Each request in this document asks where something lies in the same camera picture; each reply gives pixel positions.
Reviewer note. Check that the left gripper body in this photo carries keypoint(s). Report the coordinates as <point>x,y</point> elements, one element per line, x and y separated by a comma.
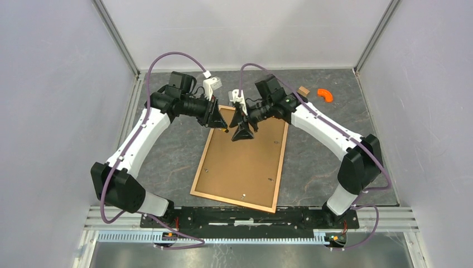
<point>202,109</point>

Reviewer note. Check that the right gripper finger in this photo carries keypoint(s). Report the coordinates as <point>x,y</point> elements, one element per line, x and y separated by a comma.
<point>242,132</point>
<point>238,117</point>

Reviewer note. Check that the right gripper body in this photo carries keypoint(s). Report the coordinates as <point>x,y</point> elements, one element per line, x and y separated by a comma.
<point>258,114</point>

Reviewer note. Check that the wooden picture frame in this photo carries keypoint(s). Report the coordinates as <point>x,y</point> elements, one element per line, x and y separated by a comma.
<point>245,173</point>

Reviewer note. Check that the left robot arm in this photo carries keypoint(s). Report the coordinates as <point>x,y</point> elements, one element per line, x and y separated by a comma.
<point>115,181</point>

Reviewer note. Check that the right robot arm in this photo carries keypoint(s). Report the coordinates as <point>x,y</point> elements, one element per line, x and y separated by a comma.
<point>360,156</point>

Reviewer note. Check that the small wooden block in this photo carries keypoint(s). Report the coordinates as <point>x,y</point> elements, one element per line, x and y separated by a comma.
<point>303,91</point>

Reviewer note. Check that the orange curved plastic piece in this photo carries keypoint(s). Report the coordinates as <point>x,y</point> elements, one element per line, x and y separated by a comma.
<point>325,94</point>

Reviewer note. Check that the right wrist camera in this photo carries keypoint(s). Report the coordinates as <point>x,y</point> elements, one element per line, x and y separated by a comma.
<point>236,96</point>

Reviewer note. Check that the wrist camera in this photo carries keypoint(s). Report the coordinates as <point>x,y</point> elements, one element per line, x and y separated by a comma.
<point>236,96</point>
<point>210,84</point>

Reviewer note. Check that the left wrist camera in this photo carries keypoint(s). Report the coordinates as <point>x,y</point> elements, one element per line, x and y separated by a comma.
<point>210,84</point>

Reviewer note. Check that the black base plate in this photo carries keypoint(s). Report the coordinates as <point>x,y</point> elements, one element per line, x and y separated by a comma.
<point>239,222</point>

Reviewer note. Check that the aluminium rail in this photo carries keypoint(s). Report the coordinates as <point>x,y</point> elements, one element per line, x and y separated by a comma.
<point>139,228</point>

